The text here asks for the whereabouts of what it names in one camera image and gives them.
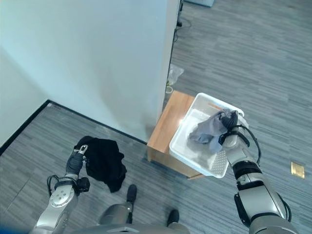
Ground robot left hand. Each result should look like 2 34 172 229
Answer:
65 144 89 177

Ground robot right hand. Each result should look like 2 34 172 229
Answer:
218 110 239 134

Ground grey garment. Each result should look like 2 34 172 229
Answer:
187 109 234 154

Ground black garment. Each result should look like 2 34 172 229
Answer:
74 136 128 194

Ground white plastic laundry basket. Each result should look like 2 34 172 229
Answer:
169 92 250 179

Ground bed with white sheet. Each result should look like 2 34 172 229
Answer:
0 0 183 146

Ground wooden bedside cabinet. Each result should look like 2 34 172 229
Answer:
146 90 204 180

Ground robot dark left foot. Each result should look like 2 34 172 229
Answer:
126 184 137 203

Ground robot dark foot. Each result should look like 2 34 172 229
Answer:
167 209 180 227
126 184 137 203

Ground clear plastic bag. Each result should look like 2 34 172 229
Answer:
167 64 185 86

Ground robot silver torso and legs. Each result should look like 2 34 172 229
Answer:
65 203 193 234

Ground brass floor socket plate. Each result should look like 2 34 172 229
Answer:
290 161 307 180

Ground robot dark right foot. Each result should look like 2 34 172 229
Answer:
167 209 180 227

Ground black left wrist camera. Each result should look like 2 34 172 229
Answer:
77 177 91 193

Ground black cable on floor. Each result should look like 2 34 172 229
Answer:
172 0 192 43

